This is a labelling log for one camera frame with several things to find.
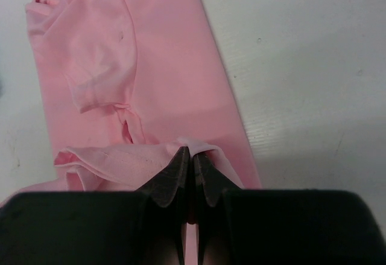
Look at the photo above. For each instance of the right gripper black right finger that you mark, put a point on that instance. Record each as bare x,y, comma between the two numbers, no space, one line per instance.
213,246

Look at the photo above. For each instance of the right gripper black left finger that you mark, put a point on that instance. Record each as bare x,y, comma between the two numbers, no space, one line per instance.
160,216

